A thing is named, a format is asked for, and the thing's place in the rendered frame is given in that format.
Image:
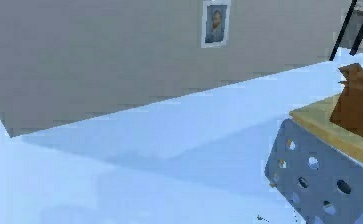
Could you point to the brown paper bag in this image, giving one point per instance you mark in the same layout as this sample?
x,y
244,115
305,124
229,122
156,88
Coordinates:
x,y
355,103

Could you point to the white framed portrait picture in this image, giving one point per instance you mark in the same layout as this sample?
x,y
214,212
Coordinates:
x,y
216,23

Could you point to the black legged furniture frame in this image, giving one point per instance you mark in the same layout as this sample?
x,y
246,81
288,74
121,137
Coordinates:
x,y
344,30

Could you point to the grey perforated table with wooden top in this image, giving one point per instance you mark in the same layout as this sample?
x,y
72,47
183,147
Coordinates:
x,y
317,166

